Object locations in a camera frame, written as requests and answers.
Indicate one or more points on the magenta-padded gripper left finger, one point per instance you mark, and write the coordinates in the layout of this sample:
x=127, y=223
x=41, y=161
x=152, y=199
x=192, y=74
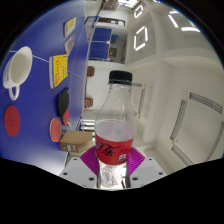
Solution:
x=89, y=160

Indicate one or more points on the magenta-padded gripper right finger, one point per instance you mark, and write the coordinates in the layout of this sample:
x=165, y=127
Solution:
x=136, y=160

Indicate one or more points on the clear red-labelled drink bottle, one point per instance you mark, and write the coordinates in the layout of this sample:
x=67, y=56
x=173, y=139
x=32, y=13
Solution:
x=115, y=133

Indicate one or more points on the brown armchair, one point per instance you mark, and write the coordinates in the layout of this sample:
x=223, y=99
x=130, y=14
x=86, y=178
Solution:
x=90, y=71
x=88, y=102

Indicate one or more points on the white ceiling air conditioner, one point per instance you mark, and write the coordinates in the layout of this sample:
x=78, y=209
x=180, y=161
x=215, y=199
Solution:
x=141, y=100

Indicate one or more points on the blue partition panels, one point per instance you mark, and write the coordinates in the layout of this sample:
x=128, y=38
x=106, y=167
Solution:
x=100, y=43

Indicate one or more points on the white mug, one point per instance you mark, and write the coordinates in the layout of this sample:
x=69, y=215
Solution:
x=18, y=65

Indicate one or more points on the small yellow and blue book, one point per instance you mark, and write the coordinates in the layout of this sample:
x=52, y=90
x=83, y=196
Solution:
x=70, y=26

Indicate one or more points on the ceiling strip lights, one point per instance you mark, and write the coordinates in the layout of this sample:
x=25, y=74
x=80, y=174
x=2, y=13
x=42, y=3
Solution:
x=190, y=29

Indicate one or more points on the framed wall picture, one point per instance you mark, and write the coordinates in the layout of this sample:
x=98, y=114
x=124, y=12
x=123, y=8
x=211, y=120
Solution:
x=112, y=52

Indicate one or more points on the blue wall poster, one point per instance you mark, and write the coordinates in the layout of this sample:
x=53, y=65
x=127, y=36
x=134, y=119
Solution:
x=115, y=38

